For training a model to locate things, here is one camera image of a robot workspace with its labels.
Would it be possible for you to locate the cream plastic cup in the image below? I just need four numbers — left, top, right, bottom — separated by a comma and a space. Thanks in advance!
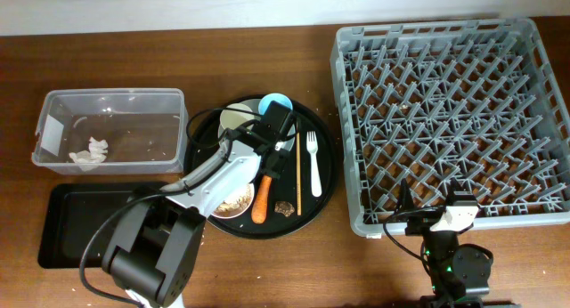
218, 103, 255, 135

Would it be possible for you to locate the clear plastic waste bin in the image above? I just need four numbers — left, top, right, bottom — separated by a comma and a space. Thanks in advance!
31, 88, 188, 174

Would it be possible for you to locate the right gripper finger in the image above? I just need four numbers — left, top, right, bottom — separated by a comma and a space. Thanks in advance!
447, 179, 473, 205
395, 179, 415, 210

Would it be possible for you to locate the round black serving tray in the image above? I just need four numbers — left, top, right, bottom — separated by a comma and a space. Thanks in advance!
184, 99, 339, 239

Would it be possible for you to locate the cooked rice pile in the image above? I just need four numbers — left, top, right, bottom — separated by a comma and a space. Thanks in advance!
215, 185, 253, 216

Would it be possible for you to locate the light blue plastic cup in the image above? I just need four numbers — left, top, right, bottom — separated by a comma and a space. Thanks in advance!
257, 93, 293, 115

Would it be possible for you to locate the white plastic fork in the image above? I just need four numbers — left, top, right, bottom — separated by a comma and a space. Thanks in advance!
306, 131, 322, 197

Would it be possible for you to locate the wooden chopstick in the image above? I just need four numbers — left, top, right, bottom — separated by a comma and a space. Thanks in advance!
295, 121, 302, 216

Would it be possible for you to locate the grey dishwasher rack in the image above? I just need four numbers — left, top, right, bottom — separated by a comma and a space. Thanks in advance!
330, 19, 569, 239

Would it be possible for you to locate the brown food scrap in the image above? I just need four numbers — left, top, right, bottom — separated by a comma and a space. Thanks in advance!
274, 201, 296, 217

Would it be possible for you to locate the white napkin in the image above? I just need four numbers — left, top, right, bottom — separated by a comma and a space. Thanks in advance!
69, 137, 109, 172

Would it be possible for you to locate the grey round plate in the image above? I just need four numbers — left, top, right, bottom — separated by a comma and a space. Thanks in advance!
217, 98, 296, 151

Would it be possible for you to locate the black rectangular tray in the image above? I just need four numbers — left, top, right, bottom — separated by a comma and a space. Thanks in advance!
37, 182, 165, 269

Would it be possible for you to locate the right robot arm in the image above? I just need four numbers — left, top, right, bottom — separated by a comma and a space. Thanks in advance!
381, 168, 493, 307

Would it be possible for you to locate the pink bowl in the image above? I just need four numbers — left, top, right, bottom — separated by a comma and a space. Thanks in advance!
211, 182, 256, 220

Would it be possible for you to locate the orange carrot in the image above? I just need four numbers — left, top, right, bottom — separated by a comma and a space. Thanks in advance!
251, 175, 273, 224

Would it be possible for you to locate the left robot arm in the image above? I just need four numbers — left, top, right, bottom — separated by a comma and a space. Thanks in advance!
79, 118, 294, 307

